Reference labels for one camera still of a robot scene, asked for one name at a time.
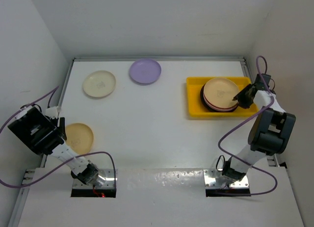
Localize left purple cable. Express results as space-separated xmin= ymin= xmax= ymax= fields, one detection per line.
xmin=0 ymin=86 xmax=117 ymax=188

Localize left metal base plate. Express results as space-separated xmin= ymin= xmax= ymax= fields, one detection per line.
xmin=72 ymin=169 xmax=117 ymax=190

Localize cream plate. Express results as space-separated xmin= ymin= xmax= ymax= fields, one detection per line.
xmin=82 ymin=70 xmax=116 ymax=98

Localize yellow plate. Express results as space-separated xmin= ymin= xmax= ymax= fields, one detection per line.
xmin=203 ymin=77 xmax=239 ymax=109
xmin=65 ymin=123 xmax=94 ymax=155

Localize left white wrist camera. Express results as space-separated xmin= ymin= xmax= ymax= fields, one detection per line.
xmin=44 ymin=106 xmax=60 ymax=119

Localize yellow plastic bin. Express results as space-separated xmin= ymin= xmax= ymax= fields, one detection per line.
xmin=186 ymin=76 xmax=258 ymax=118

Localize metal base plate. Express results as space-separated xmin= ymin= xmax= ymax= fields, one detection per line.
xmin=72 ymin=169 xmax=117 ymax=190
xmin=203 ymin=169 xmax=249 ymax=190

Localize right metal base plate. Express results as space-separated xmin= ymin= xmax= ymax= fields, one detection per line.
xmin=203 ymin=169 xmax=249 ymax=190

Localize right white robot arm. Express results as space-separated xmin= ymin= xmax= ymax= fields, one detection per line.
xmin=222 ymin=74 xmax=296 ymax=181

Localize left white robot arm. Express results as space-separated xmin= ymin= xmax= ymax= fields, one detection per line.
xmin=8 ymin=106 xmax=101 ymax=186

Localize purple plate at back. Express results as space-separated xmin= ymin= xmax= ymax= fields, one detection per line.
xmin=129 ymin=58 xmax=162 ymax=85

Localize pink plate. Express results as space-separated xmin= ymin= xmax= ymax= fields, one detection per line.
xmin=203 ymin=95 xmax=238 ymax=112

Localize aluminium table frame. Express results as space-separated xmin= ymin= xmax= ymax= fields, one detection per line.
xmin=7 ymin=55 xmax=288 ymax=227

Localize dark-rimmed plate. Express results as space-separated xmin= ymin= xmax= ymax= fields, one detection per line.
xmin=200 ymin=85 xmax=238 ymax=113

